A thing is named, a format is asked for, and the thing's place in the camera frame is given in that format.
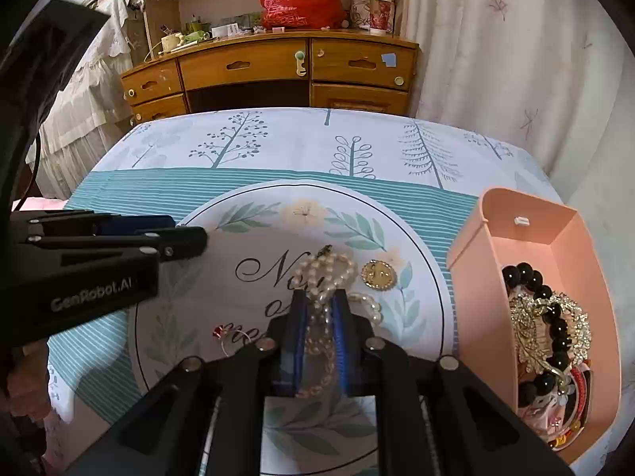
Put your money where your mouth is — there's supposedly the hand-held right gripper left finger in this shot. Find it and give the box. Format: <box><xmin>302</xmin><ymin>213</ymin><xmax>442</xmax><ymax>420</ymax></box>
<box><xmin>63</xmin><ymin>288</ymin><xmax>307</xmax><ymax>476</ymax></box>

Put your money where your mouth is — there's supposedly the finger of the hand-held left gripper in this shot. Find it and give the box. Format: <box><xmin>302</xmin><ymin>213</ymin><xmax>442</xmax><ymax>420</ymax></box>
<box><xmin>11</xmin><ymin>211</ymin><xmax>175</xmax><ymax>239</ymax></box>
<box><xmin>15</xmin><ymin>226</ymin><xmax>208</xmax><ymax>265</ymax></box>

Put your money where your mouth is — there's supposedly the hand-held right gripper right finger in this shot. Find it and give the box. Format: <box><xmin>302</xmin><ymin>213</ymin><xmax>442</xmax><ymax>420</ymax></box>
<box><xmin>333</xmin><ymin>288</ymin><xmax>577</xmax><ymax>476</ymax></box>

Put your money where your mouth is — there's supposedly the pearl necklace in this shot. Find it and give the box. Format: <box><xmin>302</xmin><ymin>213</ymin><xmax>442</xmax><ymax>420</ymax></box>
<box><xmin>289</xmin><ymin>245</ymin><xmax>384</xmax><ymax>399</ymax></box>

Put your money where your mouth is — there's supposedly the gold crystal leaf brooch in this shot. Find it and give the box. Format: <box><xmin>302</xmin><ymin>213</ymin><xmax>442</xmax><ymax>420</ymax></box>
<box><xmin>510</xmin><ymin>292</ymin><xmax>593</xmax><ymax>376</ymax></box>

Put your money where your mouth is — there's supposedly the pink strap smartwatch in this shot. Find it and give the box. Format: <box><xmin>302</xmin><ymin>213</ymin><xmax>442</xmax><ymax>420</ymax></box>
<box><xmin>517</xmin><ymin>391</ymin><xmax>569</xmax><ymax>440</ymax></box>

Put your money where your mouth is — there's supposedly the black bead bracelet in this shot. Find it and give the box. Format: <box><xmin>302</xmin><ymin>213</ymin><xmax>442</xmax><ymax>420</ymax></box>
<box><xmin>501</xmin><ymin>264</ymin><xmax>570</xmax><ymax>408</ymax></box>

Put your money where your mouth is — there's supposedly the pink plastic box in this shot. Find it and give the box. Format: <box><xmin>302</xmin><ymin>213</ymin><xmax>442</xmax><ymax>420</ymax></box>
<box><xmin>445</xmin><ymin>187</ymin><xmax>623</xmax><ymax>453</ymax></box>

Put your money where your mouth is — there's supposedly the red string bracelet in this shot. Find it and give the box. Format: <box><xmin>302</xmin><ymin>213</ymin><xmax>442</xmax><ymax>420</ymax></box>
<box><xmin>553</xmin><ymin>363</ymin><xmax>595</xmax><ymax>451</ymax></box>

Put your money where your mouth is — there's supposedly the round gold pendant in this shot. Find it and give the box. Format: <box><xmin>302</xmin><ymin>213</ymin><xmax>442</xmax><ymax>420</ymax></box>
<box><xmin>360</xmin><ymin>260</ymin><xmax>398</xmax><ymax>291</ymax></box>

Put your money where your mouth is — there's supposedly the tree print tablecloth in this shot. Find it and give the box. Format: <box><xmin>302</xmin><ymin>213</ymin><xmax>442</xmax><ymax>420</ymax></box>
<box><xmin>44</xmin><ymin>106</ymin><xmax>567</xmax><ymax>476</ymax></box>

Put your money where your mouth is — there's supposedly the lace covered cabinet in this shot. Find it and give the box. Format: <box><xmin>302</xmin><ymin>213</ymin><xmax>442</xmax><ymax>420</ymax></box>
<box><xmin>26</xmin><ymin>0</ymin><xmax>150</xmax><ymax>200</ymax></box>

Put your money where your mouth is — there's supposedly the wooden desk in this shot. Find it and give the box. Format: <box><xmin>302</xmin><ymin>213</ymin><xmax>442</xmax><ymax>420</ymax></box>
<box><xmin>120</xmin><ymin>29</ymin><xmax>420</xmax><ymax>128</ymax></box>

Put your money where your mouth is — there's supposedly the patterned paper cup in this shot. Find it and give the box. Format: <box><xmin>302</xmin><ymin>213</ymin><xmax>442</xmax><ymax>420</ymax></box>
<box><xmin>368</xmin><ymin>0</ymin><xmax>396</xmax><ymax>36</ymax></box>

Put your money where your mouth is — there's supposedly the white leaf print curtain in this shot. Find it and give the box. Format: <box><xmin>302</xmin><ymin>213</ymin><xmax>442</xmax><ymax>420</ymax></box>
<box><xmin>396</xmin><ymin>0</ymin><xmax>635</xmax><ymax>288</ymax></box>

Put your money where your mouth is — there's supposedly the small red stone ring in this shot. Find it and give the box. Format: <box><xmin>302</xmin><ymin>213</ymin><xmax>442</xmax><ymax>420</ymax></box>
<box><xmin>212</xmin><ymin>324</ymin><xmax>240</xmax><ymax>359</ymax></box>

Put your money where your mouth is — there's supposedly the black cable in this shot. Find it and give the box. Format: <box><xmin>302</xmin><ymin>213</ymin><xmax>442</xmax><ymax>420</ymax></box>
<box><xmin>24</xmin><ymin>126</ymin><xmax>42</xmax><ymax>195</ymax></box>

